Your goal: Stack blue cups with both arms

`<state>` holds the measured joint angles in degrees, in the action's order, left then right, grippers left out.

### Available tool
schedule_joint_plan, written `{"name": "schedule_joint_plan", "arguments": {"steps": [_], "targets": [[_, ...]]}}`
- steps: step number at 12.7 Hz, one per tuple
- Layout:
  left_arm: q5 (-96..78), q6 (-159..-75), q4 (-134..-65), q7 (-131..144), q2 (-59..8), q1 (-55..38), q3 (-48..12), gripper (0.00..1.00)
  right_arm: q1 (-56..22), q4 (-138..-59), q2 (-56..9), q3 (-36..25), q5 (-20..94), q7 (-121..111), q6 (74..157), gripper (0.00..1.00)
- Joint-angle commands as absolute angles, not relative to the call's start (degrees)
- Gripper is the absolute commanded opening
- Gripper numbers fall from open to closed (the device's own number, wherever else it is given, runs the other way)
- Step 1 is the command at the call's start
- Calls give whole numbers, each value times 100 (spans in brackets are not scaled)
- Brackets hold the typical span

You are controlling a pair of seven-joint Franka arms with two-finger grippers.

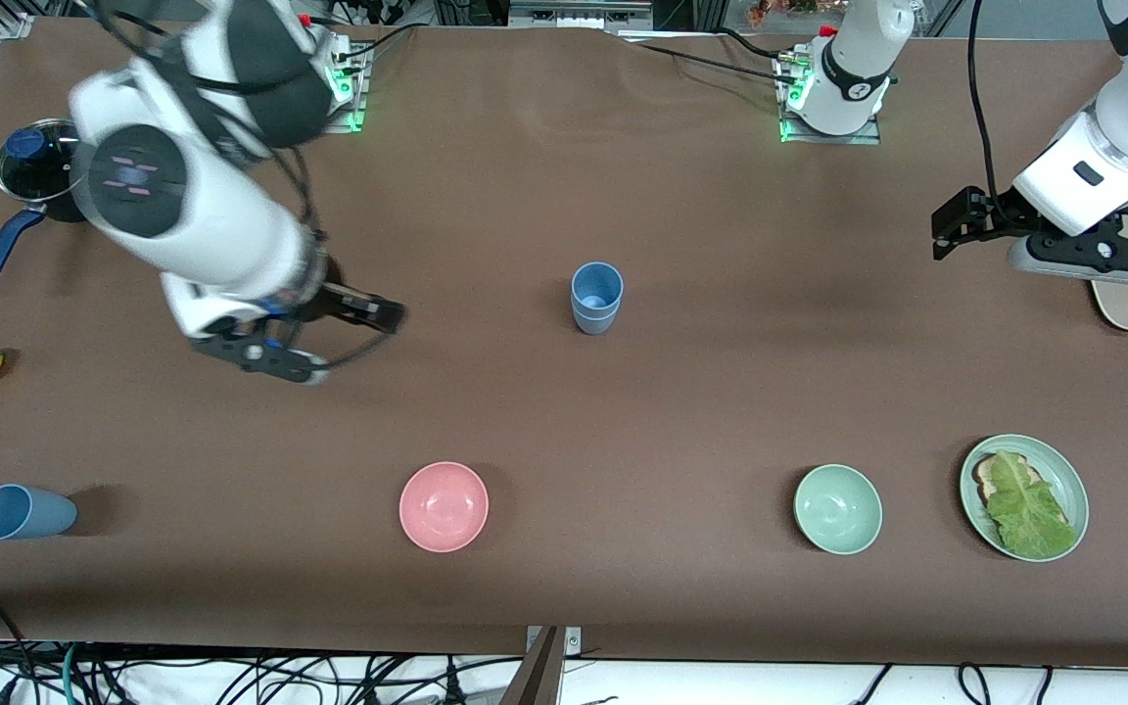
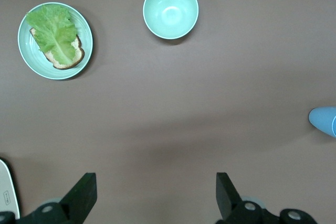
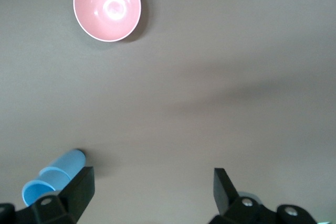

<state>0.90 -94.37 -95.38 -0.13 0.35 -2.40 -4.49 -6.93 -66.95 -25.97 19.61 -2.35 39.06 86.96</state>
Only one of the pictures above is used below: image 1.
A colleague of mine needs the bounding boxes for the pink bowl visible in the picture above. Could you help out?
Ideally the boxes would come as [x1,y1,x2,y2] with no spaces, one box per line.
[399,461,490,554]

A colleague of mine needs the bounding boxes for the toasted bread slice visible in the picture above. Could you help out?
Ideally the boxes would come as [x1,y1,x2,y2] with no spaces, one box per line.
[973,452,1069,530]

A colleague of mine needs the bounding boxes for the glass lid with blue knob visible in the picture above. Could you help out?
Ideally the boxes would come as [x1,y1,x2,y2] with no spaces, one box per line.
[0,119,85,202]

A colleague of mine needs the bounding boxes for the grey equipment box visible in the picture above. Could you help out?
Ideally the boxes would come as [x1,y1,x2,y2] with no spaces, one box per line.
[510,0,653,30]

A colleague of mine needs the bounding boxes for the black cable on table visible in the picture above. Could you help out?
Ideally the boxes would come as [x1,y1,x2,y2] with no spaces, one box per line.
[623,37,785,84]

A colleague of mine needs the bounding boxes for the brown table cover sheet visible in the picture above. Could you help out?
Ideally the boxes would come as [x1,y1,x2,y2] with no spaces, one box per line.
[0,15,1128,672]

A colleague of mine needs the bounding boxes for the metal table edge bracket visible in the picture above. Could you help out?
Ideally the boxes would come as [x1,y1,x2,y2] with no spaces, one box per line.
[525,625,584,660]

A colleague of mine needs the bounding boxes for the green lettuce leaf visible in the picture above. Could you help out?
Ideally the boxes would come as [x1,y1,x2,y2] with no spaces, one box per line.
[985,450,1079,559]

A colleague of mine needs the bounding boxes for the green bowl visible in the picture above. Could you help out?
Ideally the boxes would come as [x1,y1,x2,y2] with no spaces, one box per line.
[793,463,884,556]

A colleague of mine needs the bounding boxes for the metal base plate green light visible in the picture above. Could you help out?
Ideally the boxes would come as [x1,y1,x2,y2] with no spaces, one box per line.
[775,54,883,146]
[321,44,370,133]

